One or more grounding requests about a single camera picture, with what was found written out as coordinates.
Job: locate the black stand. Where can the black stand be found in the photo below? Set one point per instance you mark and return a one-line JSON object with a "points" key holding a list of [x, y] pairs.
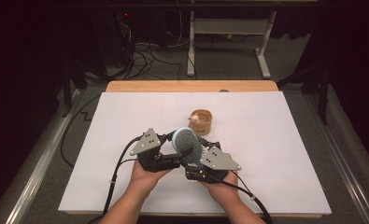
{"points": [[76, 74], [316, 81]]}

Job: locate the metal floor rail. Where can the metal floor rail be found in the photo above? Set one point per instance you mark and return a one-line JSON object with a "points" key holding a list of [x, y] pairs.
{"points": [[344, 168], [39, 165]]}

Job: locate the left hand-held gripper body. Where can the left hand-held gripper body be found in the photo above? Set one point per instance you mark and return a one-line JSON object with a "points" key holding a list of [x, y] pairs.
{"points": [[146, 143]]}

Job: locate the white table cover sheet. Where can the white table cover sheet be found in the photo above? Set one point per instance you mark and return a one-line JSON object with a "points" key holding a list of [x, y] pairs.
{"points": [[250, 140]]}

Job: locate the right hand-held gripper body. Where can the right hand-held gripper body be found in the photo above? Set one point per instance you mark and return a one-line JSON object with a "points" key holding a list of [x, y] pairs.
{"points": [[218, 160]]}

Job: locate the person's right hand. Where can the person's right hand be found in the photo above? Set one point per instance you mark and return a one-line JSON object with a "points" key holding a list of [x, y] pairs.
{"points": [[219, 188]]}

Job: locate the white metal desk frame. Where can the white metal desk frame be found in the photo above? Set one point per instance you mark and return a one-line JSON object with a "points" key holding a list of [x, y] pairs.
{"points": [[232, 26]]}

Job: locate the person's left hand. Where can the person's left hand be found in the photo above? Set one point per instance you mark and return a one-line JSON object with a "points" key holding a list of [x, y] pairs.
{"points": [[144, 180]]}

